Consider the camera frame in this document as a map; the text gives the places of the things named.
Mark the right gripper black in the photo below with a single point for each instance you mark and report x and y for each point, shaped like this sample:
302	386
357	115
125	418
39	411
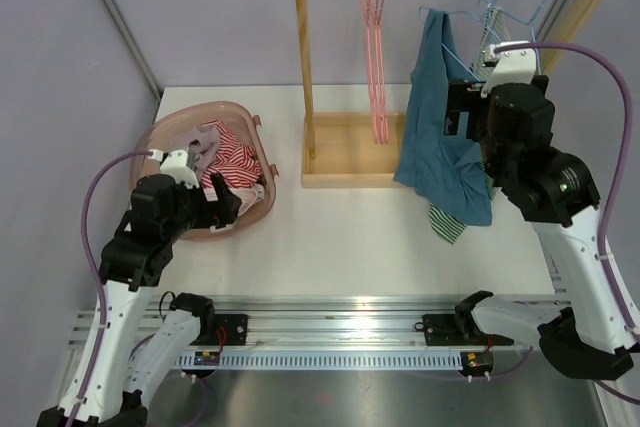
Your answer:
463	100

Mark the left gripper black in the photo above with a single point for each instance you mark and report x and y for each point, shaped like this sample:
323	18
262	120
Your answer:
220	211

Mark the red white striped tank top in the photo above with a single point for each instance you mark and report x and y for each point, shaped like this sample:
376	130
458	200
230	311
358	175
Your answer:
238	163

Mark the black white striped tank top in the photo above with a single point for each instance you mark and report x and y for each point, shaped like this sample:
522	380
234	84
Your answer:
261	180

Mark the blue wire hanger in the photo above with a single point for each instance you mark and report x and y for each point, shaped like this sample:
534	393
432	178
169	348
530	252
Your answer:
488	32
530	23

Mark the mauve pink tank top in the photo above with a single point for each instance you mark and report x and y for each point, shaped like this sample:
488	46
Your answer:
204	140

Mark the teal blue tank top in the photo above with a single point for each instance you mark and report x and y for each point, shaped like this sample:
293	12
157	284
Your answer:
445	170

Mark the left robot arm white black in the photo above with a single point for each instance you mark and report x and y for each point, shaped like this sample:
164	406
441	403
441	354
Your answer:
114	384

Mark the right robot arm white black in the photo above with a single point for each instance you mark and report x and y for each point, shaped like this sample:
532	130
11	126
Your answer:
556	194

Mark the green white striped tank top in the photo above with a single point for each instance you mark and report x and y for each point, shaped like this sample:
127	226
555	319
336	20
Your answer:
495	31

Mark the pink translucent plastic basin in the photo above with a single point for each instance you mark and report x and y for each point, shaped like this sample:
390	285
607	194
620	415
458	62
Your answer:
245	126

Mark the wooden clothes rack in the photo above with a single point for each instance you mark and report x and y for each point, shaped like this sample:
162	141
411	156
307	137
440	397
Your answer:
338	147

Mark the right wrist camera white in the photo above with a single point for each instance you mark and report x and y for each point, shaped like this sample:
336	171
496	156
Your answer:
512	63

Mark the aluminium mounting rail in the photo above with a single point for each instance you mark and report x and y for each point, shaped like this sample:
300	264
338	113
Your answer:
334	321

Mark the white slotted cable duct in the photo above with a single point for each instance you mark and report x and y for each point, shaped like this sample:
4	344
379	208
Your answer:
428	360

